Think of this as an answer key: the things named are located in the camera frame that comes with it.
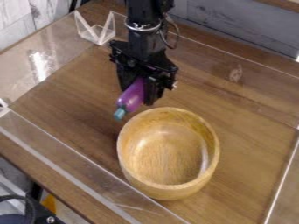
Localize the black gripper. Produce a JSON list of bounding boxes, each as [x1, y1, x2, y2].
[[108, 31, 179, 106]]

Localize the purple toy eggplant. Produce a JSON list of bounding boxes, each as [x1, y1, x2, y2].
[[113, 78, 144, 120]]

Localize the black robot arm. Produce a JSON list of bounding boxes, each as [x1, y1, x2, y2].
[[108, 0, 179, 106]]

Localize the brown wooden bowl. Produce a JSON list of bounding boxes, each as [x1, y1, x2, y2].
[[116, 107, 220, 200]]

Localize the clear acrylic tray walls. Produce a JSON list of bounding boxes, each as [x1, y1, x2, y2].
[[0, 17, 299, 224]]

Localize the black clamp with screw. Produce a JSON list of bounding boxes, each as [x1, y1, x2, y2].
[[24, 198, 65, 224]]

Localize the clear acrylic corner bracket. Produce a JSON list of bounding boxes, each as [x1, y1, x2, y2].
[[73, 11, 116, 46]]

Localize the black cable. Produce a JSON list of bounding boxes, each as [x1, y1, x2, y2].
[[0, 194, 40, 224]]

